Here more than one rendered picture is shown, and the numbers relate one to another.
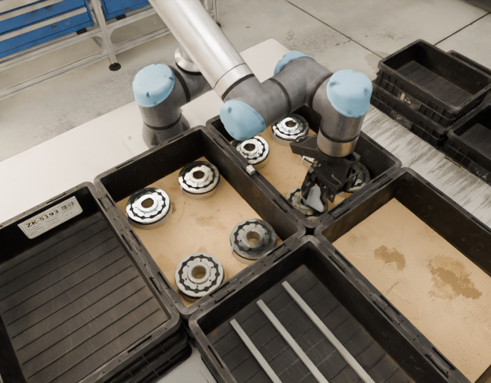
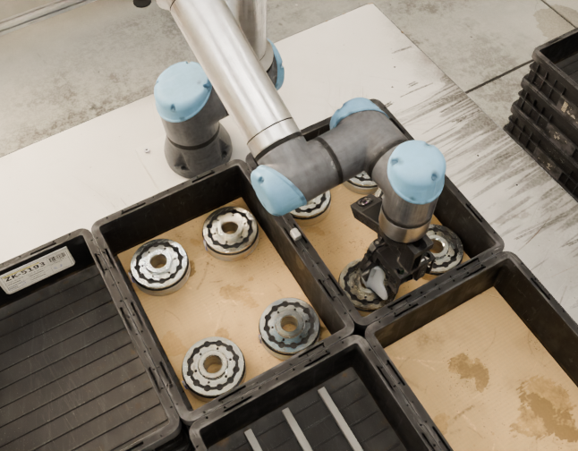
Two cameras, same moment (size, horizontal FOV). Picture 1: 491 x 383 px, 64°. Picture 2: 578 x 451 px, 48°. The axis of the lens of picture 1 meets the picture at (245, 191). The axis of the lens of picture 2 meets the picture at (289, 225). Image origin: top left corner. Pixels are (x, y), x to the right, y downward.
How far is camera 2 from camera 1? 26 cm
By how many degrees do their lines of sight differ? 6
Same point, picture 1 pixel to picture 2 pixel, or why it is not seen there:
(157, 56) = not seen: outside the picture
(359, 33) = not seen: outside the picture
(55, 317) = (33, 398)
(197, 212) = (223, 278)
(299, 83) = (355, 148)
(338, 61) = (490, 19)
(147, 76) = (175, 80)
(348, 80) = (414, 158)
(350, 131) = (415, 216)
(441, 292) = (528, 428)
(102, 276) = (93, 352)
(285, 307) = (318, 421)
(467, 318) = not seen: outside the picture
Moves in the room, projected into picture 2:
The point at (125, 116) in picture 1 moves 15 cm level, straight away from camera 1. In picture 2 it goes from (144, 114) to (135, 72)
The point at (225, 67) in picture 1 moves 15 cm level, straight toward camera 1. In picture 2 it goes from (261, 123) to (250, 216)
